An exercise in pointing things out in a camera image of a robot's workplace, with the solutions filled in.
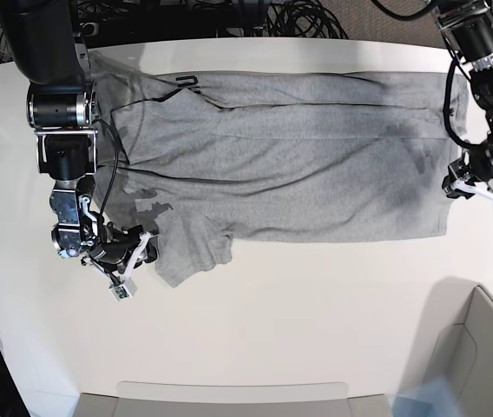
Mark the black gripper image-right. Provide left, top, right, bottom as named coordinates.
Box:
left=442, top=149, right=493, bottom=200

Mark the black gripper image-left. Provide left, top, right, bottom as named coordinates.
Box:
left=81, top=225, right=159, bottom=278

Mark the grey T-shirt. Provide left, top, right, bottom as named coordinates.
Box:
left=91, top=54, right=469, bottom=287

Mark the black robot arm image-left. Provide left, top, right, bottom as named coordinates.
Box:
left=0, top=1, right=156, bottom=285

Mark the grey box at bottom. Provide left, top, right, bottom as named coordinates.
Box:
left=73, top=381, right=392, bottom=416

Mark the grey box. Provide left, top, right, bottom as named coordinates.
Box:
left=434, top=286, right=493, bottom=416
left=73, top=381, right=392, bottom=416

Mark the grey box at right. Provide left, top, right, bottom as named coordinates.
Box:
left=434, top=286, right=493, bottom=416

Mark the blue translucent object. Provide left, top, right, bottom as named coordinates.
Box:
left=390, top=377, right=461, bottom=417

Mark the tangle of black cables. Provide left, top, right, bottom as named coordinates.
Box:
left=215, top=0, right=350, bottom=40

